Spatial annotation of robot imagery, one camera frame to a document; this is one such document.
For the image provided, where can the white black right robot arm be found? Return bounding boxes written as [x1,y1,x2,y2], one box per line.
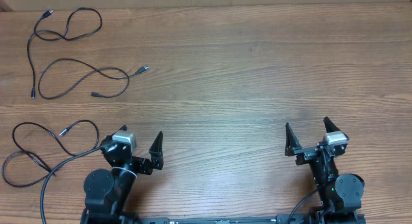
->
[285,117,366,224]

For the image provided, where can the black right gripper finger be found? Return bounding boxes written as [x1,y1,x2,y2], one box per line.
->
[323,117,340,133]
[285,122,302,156]

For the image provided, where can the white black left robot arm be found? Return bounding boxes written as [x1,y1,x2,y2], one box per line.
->
[80,126,164,224]

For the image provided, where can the thin black USB cable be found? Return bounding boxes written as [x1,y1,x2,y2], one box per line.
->
[1,119,100,189]

